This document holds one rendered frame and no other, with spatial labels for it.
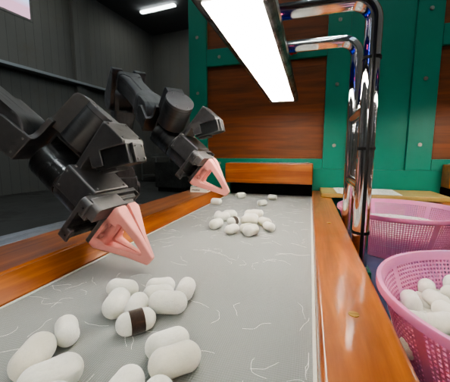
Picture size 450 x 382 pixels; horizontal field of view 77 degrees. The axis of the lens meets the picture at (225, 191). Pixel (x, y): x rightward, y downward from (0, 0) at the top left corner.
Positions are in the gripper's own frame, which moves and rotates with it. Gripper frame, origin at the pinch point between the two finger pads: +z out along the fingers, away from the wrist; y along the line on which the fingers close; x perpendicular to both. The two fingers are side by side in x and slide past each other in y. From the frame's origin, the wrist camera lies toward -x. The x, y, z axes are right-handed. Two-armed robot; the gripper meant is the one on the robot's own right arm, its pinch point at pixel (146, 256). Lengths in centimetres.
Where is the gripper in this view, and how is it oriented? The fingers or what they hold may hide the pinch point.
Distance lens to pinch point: 39.0
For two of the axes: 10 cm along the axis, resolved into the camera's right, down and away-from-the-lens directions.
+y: 2.9, -1.2, 9.5
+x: -6.3, 7.3, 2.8
